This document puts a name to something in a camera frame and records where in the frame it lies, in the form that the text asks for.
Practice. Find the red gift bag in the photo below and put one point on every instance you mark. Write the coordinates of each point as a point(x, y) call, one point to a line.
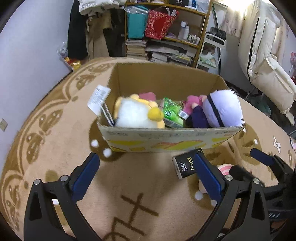
point(158, 23)

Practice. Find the black Face tissue pack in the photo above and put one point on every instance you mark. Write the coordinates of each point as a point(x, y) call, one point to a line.
point(184, 163)

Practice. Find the pink plush toy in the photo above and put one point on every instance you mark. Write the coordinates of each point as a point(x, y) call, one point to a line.
point(187, 105)

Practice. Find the teal bag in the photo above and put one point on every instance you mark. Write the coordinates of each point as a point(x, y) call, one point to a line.
point(136, 21)

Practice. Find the white-haired plush doll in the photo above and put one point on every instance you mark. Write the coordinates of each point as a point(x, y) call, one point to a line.
point(221, 109)

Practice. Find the wooden bookshelf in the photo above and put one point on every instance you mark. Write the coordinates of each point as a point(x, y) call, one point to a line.
point(195, 19)

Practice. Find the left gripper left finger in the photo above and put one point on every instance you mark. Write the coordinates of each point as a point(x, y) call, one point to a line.
point(41, 220)

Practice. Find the pink swirl roll cushion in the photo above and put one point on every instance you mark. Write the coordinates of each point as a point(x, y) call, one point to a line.
point(206, 184)

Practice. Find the yellow plush toy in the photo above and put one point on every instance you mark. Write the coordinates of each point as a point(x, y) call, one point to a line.
point(149, 103)

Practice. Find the green tissue pack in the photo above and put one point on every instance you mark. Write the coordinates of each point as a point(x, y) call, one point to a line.
point(174, 117)

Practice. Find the beige patterned round rug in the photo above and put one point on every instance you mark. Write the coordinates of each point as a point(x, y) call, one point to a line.
point(135, 195)

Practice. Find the stack of books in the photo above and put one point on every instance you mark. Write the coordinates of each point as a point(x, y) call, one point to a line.
point(135, 48)

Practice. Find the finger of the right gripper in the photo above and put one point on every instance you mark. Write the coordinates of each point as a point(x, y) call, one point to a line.
point(264, 158)

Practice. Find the white puffer jacket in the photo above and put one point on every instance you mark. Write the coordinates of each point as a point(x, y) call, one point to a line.
point(98, 6)

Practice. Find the white plush with yellow feet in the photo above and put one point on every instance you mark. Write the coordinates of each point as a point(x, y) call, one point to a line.
point(134, 114)

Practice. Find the white rolling cart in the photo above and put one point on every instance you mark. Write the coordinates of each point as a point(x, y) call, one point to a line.
point(210, 54)

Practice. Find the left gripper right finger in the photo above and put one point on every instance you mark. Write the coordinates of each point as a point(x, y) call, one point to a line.
point(231, 189)

